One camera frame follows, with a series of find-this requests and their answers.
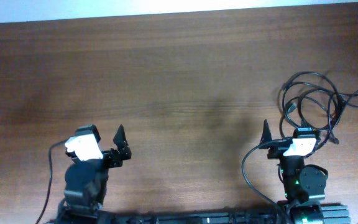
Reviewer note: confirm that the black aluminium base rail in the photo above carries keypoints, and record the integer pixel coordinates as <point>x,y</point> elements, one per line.
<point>327,214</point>

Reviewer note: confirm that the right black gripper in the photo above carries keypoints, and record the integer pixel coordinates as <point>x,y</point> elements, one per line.
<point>278,149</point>

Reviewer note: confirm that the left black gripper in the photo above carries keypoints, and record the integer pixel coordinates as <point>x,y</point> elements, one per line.
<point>116,158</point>

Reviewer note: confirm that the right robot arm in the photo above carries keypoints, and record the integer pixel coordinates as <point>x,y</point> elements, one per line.
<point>303,184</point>

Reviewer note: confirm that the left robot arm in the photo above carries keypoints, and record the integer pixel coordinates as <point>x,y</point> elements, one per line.
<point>86,179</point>

